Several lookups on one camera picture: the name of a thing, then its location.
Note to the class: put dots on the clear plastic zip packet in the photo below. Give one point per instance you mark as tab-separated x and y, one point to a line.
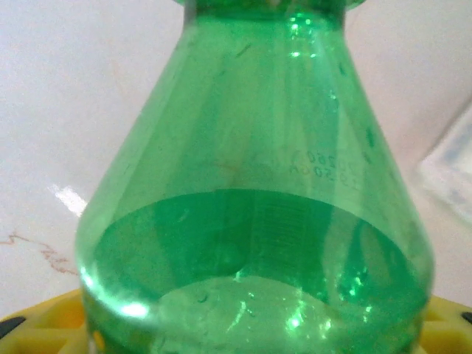
450	166

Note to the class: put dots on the green bottle with yellow cap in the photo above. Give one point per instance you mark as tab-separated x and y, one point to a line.
250	147

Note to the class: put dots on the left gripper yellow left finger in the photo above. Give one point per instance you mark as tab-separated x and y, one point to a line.
40	328

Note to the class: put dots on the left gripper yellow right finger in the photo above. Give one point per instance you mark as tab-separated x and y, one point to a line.
450	328

